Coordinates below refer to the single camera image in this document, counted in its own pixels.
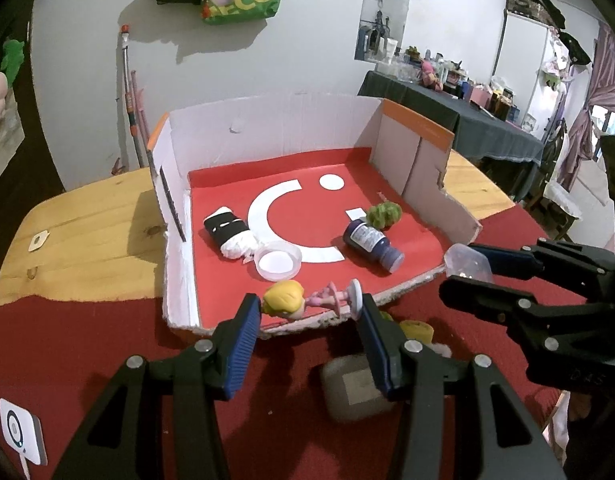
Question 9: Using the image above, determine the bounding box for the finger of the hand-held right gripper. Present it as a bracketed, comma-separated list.
[439, 275, 588, 356]
[467, 238, 615, 281]

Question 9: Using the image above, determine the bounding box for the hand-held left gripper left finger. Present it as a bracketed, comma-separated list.
[50, 292, 262, 480]

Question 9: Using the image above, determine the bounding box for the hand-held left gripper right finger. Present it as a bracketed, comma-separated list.
[356, 294, 571, 480]

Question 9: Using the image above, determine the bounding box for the small green pompom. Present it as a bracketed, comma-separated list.
[379, 310, 405, 333]

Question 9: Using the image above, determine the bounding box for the small clear plastic box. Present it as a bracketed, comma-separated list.
[445, 243, 493, 285]

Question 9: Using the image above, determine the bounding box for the yellow plastic cap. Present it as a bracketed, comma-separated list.
[400, 321, 434, 346]

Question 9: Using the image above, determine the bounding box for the grey plastic case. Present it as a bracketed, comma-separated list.
[320, 352, 398, 423]

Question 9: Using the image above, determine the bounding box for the blonde doll figure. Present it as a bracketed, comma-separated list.
[262, 279, 363, 322]

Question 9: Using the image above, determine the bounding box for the clear round lid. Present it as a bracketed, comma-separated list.
[254, 241, 303, 282]

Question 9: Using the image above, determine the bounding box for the dark blue bottle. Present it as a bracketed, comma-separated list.
[342, 219, 405, 275]

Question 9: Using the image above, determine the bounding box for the black and white sock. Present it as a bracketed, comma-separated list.
[204, 205, 262, 261]

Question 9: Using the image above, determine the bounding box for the large green pompom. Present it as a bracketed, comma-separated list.
[363, 201, 403, 231]

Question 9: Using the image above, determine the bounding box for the orange and white cardboard box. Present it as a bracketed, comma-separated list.
[146, 92, 481, 342]

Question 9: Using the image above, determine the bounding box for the side table with dark cloth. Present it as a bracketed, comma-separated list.
[357, 70, 545, 201]

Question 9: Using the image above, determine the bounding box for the row of bottles and jars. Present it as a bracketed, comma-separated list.
[375, 40, 538, 131]

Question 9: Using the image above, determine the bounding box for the white refrigerator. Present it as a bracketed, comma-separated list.
[492, 10, 563, 141]

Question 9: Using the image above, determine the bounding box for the pink curtain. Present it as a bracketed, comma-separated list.
[557, 25, 615, 191]

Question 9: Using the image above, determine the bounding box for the white charger device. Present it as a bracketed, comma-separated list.
[0, 397, 48, 467]

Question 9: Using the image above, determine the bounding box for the dark patterned bag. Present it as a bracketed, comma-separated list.
[507, 0, 563, 28]

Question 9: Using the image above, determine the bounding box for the grey stick with red cap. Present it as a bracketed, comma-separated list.
[118, 24, 144, 171]

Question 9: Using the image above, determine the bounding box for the dark wooden door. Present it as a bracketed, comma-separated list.
[0, 10, 66, 286]

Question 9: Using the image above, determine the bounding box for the green plush toy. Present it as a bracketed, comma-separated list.
[2, 39, 27, 83]

